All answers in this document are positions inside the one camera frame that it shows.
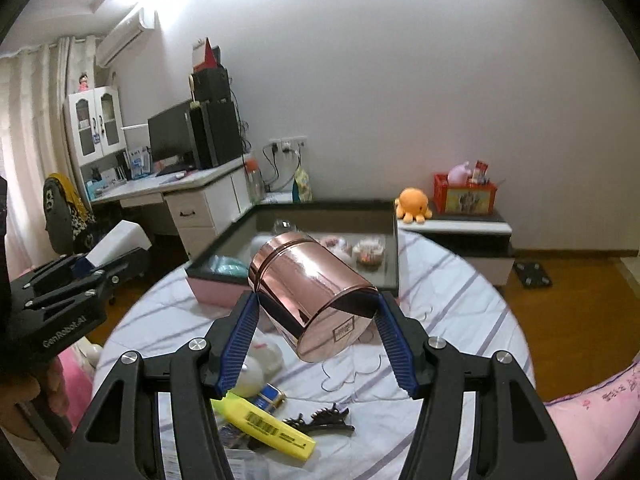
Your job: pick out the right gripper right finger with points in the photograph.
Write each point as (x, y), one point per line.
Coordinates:
(514, 436)

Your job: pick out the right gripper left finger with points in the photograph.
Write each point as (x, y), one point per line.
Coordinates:
(119, 436)

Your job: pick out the yellow highlighter pen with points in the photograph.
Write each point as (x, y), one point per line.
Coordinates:
(264, 427)

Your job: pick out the white round compact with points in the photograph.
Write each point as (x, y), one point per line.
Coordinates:
(263, 361)

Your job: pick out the rose gold metal canister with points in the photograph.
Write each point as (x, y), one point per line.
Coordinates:
(318, 303)

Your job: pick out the office chair with clothes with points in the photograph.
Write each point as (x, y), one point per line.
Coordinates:
(71, 227)

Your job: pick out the pink pillow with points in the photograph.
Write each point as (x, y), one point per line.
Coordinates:
(593, 423)

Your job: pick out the blue gold small box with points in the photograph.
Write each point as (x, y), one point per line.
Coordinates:
(269, 399)

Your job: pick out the black bathroom scale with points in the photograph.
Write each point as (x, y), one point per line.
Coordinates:
(531, 274)

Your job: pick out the white desk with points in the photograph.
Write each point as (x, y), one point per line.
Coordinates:
(202, 204)

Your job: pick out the white glass-door cabinet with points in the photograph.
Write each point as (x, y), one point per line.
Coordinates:
(94, 121)

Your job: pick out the black hair claw clip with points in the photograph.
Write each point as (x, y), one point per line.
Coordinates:
(331, 419)

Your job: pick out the black computer monitor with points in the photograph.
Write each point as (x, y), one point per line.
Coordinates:
(169, 133)

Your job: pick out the white bedside table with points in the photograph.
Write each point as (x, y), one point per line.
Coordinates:
(484, 241)

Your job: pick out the orange lid bottle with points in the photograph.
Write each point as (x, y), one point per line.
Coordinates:
(255, 182)

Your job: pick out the black computer tower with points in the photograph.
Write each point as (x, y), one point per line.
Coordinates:
(215, 134)

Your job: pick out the red storage basket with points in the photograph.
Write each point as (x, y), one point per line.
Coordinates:
(465, 189)

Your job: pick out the pink black storage box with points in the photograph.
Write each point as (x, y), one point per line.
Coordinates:
(356, 236)

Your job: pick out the orange octopus plush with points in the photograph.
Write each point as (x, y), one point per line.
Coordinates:
(412, 206)

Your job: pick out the white air conditioner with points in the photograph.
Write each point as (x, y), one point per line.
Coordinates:
(124, 34)

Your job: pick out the black speaker box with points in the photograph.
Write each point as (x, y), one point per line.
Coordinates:
(211, 84)

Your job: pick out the wall power socket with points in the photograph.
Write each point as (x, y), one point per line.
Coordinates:
(289, 144)

